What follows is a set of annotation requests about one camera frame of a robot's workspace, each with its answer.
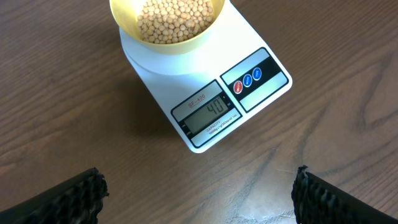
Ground pale yellow bowl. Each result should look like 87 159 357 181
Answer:
109 0 229 55

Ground soybeans in bowl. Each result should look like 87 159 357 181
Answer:
137 0 215 44

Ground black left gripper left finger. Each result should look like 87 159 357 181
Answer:
1 167 109 224

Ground white digital kitchen scale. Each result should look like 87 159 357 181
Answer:
120 1 293 153

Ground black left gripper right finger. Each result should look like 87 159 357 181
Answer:
291 165 397 224

